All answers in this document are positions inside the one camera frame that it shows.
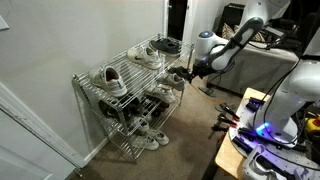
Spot grey couch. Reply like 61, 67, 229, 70
207, 41, 299, 96

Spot small white shoe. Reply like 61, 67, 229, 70
131, 116, 151, 134
131, 134, 160, 152
153, 130, 170, 147

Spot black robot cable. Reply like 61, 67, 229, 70
252, 59, 320, 148

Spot grey round base plate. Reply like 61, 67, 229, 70
228, 96, 320, 180

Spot white door with frame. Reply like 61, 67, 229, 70
162, 0, 198, 44

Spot white VR controller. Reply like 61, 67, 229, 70
242, 144, 268, 180

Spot white shoe black swoosh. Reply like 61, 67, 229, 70
126, 45, 165, 70

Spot yellow emergency stop button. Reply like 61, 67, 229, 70
304, 115, 320, 134

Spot white shoe red lining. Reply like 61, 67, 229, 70
88, 65, 129, 98

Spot black chair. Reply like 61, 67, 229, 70
293, 12, 319, 51

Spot white shoe orange lining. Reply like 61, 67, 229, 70
144, 83, 177, 105

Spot orange extension cable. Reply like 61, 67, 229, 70
188, 81, 231, 105

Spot black mounting bracket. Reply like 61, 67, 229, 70
231, 135, 264, 164
245, 96, 266, 113

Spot black speaker box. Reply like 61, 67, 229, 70
218, 3, 247, 38

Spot chrome wire shoe rack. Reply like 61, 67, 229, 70
71, 33, 195, 164

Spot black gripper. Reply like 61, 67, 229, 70
182, 61, 214, 84

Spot black shoe white stripes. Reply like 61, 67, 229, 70
146, 96, 171, 119

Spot dark grey sneaker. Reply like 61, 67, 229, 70
148, 37, 183, 55
167, 65, 192, 81

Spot plain white door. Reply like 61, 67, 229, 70
0, 81, 88, 180

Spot black clamp orange handle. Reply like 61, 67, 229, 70
217, 113, 238, 129
208, 123, 231, 140
219, 103, 241, 122

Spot white shoe green insole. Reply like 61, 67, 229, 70
156, 73, 186, 92

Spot white light switch plate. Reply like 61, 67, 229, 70
0, 14, 10, 32

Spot wooden table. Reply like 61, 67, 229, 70
214, 87, 320, 180

